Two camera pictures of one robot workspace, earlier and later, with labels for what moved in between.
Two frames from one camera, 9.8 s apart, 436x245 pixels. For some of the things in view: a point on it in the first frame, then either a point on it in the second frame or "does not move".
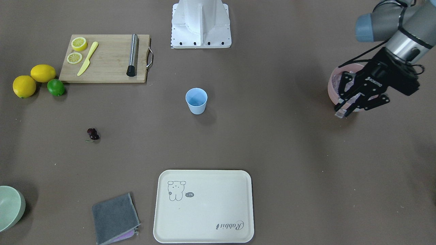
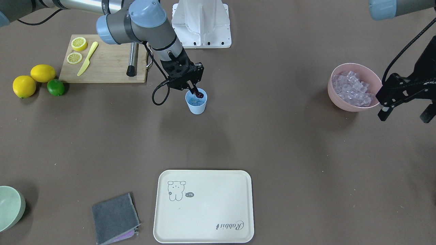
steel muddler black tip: x=131 y=70 does not move
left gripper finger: x=349 y=83 → x=397 y=90
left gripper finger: x=375 y=99 → x=429 y=113
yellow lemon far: x=24 y=86 does not move
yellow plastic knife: x=87 y=62 does not move
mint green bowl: x=12 y=206 does not move
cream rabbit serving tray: x=203 y=206 does not move
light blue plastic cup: x=197 y=98 does not move
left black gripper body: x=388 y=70 → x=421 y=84
